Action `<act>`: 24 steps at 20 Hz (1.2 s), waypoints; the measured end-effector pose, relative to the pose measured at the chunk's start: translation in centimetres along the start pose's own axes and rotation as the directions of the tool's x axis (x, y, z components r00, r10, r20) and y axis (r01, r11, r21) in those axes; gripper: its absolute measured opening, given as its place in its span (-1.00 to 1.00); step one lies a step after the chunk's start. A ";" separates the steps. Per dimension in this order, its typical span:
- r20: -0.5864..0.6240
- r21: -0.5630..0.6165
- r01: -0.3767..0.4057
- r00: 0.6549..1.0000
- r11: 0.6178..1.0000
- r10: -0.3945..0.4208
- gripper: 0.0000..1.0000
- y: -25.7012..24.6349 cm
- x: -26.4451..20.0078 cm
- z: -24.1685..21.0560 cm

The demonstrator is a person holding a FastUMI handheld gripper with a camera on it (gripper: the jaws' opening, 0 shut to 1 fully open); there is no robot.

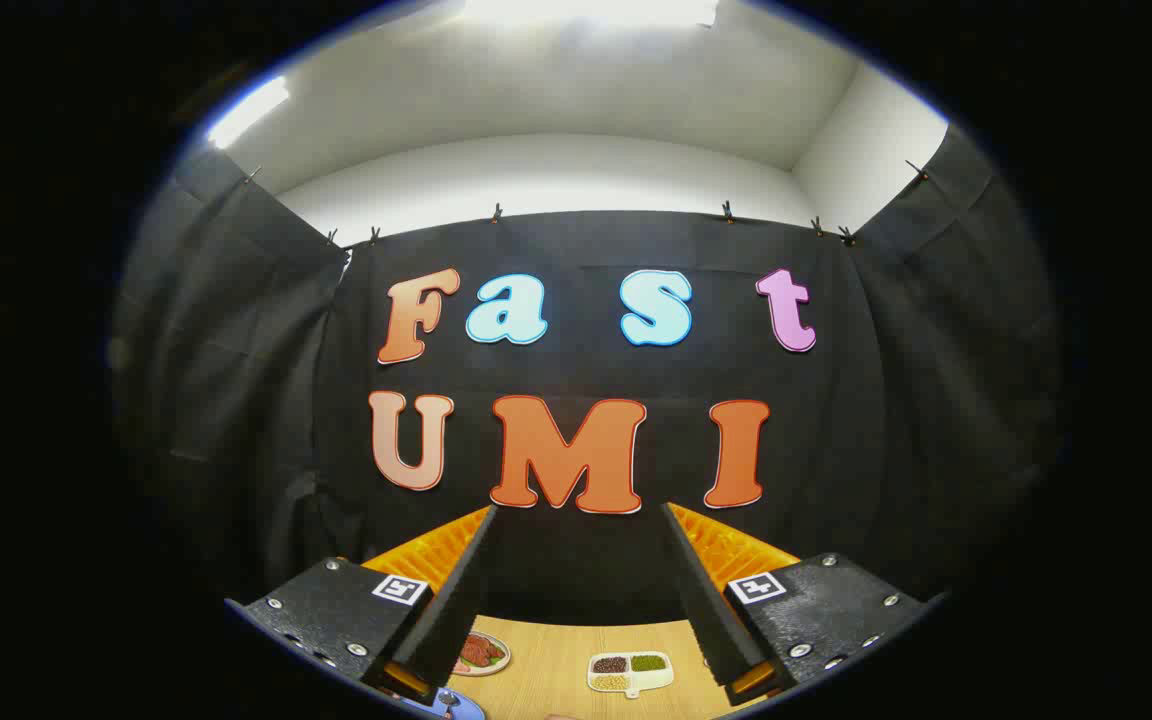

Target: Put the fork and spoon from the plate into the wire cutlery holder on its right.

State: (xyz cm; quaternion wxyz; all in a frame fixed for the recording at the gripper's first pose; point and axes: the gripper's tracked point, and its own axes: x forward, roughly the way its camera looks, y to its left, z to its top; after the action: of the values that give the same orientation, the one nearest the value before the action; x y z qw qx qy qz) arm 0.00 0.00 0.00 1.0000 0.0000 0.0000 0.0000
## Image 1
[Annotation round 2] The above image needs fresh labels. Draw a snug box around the white divided tray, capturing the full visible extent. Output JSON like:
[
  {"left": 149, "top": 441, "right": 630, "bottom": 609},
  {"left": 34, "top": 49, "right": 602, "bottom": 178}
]
[{"left": 587, "top": 651, "right": 675, "bottom": 699}]

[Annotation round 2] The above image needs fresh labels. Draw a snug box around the row of cloth clips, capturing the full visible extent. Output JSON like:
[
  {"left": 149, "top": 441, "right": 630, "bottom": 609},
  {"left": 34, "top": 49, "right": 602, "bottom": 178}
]
[{"left": 241, "top": 158, "right": 932, "bottom": 247}]

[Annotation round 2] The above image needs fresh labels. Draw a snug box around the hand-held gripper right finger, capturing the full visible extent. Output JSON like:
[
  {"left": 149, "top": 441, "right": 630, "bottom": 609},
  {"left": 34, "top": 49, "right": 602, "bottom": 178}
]
[{"left": 661, "top": 502, "right": 945, "bottom": 707}]

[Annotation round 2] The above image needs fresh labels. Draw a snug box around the ceiling light panel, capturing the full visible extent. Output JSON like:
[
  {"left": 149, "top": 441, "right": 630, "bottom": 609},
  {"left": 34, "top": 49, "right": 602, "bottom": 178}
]
[
  {"left": 206, "top": 77, "right": 292, "bottom": 150},
  {"left": 464, "top": 0, "right": 719, "bottom": 28}
]

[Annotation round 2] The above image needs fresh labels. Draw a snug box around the oval white plate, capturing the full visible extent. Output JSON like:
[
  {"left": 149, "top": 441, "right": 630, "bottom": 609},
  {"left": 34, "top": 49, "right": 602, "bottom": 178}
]
[{"left": 452, "top": 632, "right": 512, "bottom": 678}]

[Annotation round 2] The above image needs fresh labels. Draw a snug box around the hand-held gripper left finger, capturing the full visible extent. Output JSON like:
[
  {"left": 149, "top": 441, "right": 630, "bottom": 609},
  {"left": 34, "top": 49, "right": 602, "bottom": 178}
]
[{"left": 224, "top": 505, "right": 498, "bottom": 703}]

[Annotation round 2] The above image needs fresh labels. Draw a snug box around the round blue plate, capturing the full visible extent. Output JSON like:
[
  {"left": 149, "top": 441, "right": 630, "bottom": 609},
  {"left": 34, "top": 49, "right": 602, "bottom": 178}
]
[{"left": 404, "top": 688, "right": 486, "bottom": 720}]

